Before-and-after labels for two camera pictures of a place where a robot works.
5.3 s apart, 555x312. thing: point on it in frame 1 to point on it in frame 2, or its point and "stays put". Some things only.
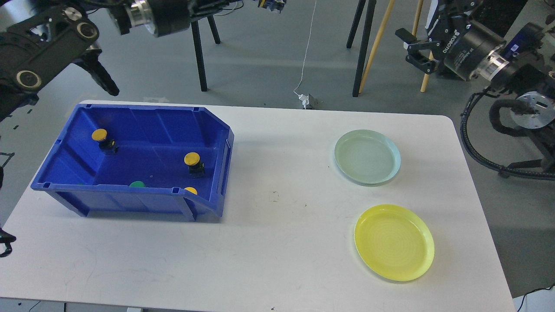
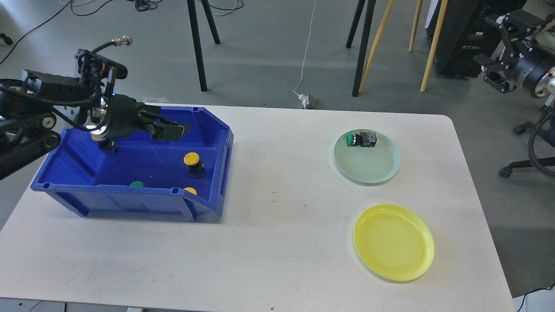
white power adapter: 305,99 stays put
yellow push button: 108,145 stays put
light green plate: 367,157 stays put
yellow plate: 394,242 stays put
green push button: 272,4 to 364,139
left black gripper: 169,16 to 125,114
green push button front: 137,183 stays put
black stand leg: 370,17 stays put
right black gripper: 465,46 to 528,63
